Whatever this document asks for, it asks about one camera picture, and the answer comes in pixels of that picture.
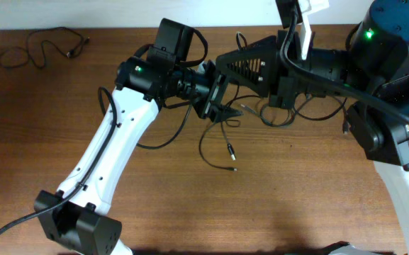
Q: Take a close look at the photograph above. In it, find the black cable with USB-A plug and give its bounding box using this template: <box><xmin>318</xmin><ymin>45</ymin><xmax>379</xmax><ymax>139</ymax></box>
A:
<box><xmin>235</xmin><ymin>30</ymin><xmax>350</xmax><ymax>135</ymax></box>

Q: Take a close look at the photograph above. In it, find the thin black cable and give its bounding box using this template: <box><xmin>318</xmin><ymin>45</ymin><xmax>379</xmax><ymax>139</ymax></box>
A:
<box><xmin>0</xmin><ymin>26</ymin><xmax>91</xmax><ymax>70</ymax></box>

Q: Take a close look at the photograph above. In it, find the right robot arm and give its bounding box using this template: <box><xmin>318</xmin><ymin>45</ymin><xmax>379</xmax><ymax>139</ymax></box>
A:
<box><xmin>216</xmin><ymin>0</ymin><xmax>409</xmax><ymax>253</ymax></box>

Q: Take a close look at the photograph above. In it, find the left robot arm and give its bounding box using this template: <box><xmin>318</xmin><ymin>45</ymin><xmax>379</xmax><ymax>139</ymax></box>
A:
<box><xmin>34</xmin><ymin>19</ymin><xmax>240</xmax><ymax>254</ymax></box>

